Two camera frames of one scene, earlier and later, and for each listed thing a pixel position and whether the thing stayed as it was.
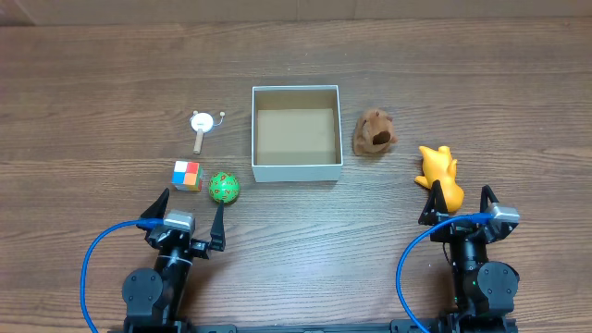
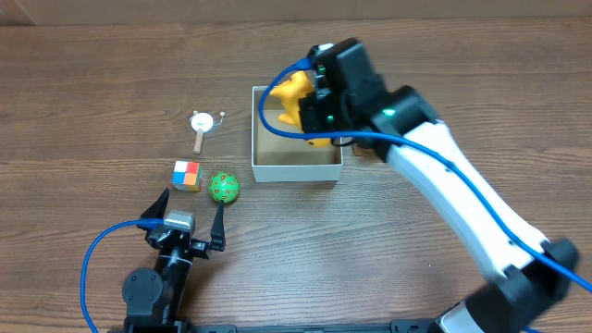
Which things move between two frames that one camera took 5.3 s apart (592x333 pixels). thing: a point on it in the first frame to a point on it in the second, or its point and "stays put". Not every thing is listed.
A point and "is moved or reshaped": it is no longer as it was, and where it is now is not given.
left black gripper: (180, 237) stays put
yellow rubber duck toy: (438, 166) is moved or reshaped
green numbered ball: (224, 187) stays put
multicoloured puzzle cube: (188, 176) stays put
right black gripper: (462, 231) to (308, 112)
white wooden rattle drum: (202, 123) stays put
